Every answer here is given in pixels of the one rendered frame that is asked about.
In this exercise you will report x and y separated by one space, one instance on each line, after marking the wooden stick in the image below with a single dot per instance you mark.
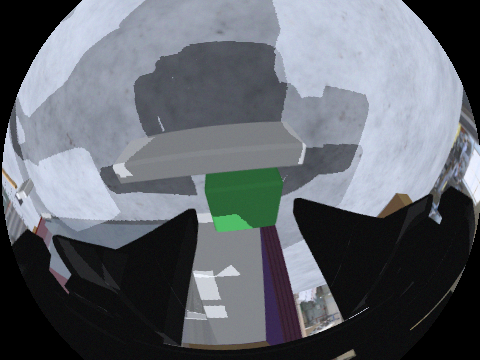
14 185

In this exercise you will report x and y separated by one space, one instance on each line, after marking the green block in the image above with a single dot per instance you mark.
244 199

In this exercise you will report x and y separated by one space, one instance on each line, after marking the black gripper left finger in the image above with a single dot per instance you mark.
151 274

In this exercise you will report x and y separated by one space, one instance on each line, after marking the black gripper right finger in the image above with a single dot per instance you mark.
352 250

